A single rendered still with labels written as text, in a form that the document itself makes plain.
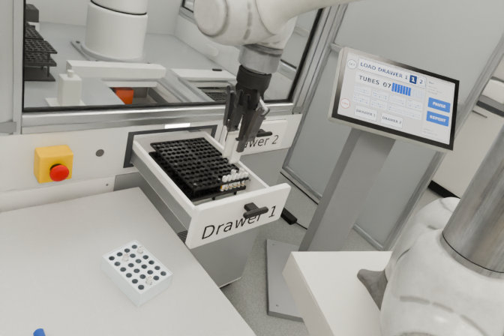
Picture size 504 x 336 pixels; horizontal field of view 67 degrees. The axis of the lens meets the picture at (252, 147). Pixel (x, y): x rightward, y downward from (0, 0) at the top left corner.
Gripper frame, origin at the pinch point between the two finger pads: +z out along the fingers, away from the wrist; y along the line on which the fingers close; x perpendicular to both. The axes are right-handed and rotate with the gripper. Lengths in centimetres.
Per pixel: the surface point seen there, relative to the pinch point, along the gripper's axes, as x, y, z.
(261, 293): -62, 15, 100
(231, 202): 6.7, -10.6, 7.1
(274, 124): -38.2, 21.1, 8.1
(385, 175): -161, 23, 56
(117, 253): 28.2, -3.3, 20.3
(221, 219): 8.2, -10.7, 11.5
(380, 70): -86, 17, -15
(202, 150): -3.5, 15.1, 10.2
